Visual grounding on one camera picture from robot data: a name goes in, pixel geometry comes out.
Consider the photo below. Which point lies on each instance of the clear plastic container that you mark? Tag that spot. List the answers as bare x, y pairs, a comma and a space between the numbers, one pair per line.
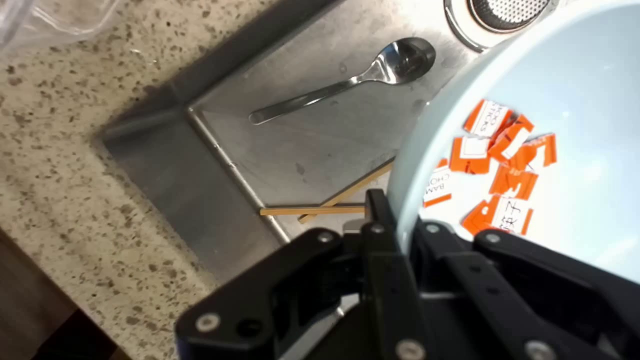
31, 23

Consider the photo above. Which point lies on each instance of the large light blue bowl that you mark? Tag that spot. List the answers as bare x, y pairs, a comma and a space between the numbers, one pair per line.
576, 77

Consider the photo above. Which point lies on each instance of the sink drain strainer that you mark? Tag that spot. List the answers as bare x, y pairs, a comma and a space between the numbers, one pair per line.
480, 25

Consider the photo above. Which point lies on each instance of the wooden chopstick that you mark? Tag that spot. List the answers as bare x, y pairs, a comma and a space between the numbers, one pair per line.
334, 203

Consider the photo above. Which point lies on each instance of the metal spoon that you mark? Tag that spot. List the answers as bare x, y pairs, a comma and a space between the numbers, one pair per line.
399, 63

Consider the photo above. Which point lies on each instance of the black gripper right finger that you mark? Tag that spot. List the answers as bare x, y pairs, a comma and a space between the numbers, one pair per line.
500, 296

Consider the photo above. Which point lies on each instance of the stainless steel sink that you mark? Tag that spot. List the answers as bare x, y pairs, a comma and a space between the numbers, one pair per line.
196, 154

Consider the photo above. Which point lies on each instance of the orange white paper tags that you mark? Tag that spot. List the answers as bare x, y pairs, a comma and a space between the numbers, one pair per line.
491, 170

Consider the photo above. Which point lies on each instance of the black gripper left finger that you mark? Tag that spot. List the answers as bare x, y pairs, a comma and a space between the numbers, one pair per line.
267, 309

